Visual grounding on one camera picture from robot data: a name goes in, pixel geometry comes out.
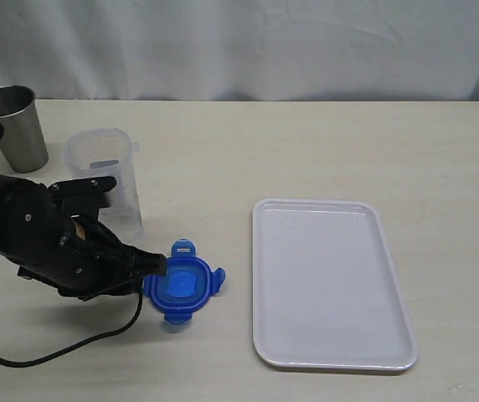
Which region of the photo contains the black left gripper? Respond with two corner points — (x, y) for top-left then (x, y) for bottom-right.
(4, 176), (167, 301)

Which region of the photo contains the blue snap-lock lid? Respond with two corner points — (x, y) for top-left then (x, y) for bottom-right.
(142, 239), (226, 326)

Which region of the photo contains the steel cup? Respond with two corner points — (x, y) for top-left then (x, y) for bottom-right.
(0, 85), (49, 173)

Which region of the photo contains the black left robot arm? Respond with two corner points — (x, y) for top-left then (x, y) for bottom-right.
(0, 175), (152, 300)

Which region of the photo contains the tall clear plastic container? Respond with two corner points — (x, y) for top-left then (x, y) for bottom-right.
(63, 128), (145, 248)

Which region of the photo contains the white backdrop curtain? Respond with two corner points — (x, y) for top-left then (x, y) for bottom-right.
(0, 1), (479, 101)

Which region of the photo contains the white rectangular tray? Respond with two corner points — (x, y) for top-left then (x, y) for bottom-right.
(252, 198), (419, 373)

